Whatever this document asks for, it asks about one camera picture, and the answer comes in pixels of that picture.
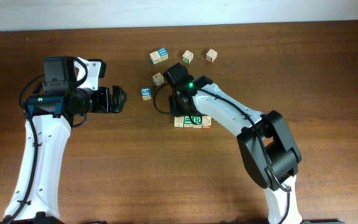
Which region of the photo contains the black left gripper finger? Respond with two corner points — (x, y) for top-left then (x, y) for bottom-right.
(112, 86), (127, 100)
(112, 99), (126, 113)

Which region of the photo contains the wooden letter M block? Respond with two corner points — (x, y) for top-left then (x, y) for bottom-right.
(174, 116), (185, 128)

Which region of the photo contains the green letter B block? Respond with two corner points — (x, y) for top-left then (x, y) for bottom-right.
(183, 116), (193, 128)

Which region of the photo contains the green letter R block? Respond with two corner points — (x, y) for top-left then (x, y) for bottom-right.
(192, 116), (203, 128)

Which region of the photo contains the red sided wooden block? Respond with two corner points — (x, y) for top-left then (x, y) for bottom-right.
(202, 116), (212, 128)

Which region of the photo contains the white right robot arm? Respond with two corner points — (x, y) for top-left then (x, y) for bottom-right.
(163, 63), (302, 223)

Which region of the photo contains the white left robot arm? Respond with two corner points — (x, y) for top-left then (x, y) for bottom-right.
(2, 56), (127, 223)

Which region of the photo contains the blue number five block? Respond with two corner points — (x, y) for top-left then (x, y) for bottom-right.
(141, 88), (152, 100)

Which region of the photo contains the baseball picture wooden block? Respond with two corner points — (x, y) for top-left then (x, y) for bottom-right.
(152, 73), (165, 86)

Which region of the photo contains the green sided wooden block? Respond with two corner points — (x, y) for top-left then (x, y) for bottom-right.
(182, 50), (194, 63)

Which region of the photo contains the plain wooden block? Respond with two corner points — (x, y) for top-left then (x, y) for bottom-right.
(150, 51), (161, 64)

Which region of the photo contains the blue top wooden block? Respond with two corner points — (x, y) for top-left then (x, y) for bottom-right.
(157, 47), (168, 61)

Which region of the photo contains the red sided far block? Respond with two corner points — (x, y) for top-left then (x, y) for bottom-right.
(206, 49), (218, 63)

